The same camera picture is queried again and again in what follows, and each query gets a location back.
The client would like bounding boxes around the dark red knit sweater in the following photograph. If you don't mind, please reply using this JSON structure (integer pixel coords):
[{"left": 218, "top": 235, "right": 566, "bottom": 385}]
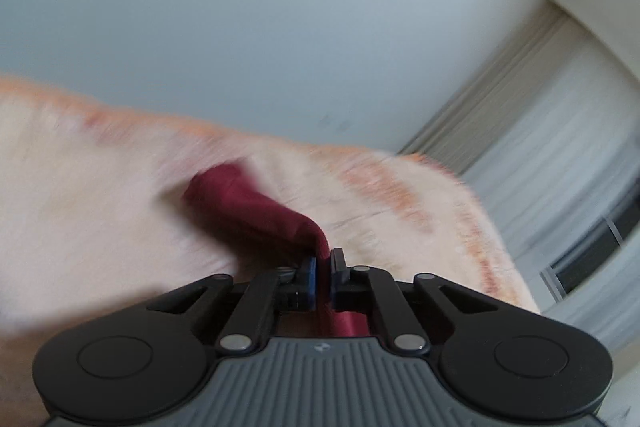
[{"left": 182, "top": 161, "right": 369, "bottom": 337}]

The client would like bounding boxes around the beige drape left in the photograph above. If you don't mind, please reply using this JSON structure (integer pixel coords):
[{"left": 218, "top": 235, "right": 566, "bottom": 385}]
[{"left": 400, "top": 1, "right": 589, "bottom": 174}]

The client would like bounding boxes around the floral peach quilt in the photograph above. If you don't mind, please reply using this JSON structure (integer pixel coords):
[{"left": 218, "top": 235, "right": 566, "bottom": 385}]
[{"left": 1, "top": 77, "right": 535, "bottom": 426}]

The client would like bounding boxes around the white sheer curtain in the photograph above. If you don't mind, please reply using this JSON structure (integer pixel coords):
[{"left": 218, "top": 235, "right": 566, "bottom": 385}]
[{"left": 463, "top": 34, "right": 639, "bottom": 351}]

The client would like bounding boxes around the window with white frame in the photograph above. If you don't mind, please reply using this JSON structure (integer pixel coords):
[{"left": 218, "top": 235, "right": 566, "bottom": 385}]
[{"left": 541, "top": 197, "right": 639, "bottom": 303}]

